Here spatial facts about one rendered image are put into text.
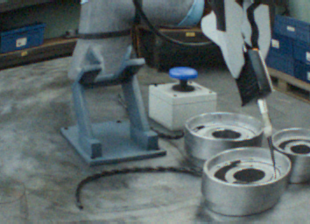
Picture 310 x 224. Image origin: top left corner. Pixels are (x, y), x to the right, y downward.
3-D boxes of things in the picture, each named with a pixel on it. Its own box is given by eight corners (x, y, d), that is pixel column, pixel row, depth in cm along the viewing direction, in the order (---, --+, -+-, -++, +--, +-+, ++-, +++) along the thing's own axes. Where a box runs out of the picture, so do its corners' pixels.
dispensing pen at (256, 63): (278, 174, 42) (233, 19, 47) (257, 184, 46) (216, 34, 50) (290, 168, 43) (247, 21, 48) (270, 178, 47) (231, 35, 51)
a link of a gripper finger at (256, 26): (248, 64, 54) (238, -4, 51) (276, 76, 49) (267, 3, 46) (229, 66, 53) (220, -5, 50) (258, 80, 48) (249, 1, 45)
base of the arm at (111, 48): (61, 72, 106) (64, 31, 103) (121, 62, 112) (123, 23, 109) (78, 85, 93) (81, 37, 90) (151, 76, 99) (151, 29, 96)
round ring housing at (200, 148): (271, 151, 61) (275, 123, 59) (234, 179, 53) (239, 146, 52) (215, 136, 67) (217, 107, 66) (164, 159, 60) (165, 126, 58)
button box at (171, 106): (215, 124, 72) (217, 90, 71) (172, 131, 69) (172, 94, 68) (188, 108, 79) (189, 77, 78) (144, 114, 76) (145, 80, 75)
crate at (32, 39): (38, 41, 416) (40, 21, 410) (43, 45, 383) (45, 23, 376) (-2, 50, 396) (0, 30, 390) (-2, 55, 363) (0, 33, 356)
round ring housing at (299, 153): (270, 189, 49) (277, 157, 48) (262, 157, 59) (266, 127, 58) (331, 180, 48) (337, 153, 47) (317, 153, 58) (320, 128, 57)
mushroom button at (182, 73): (202, 105, 72) (202, 71, 71) (177, 108, 70) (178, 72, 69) (188, 98, 76) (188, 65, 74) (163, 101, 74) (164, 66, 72)
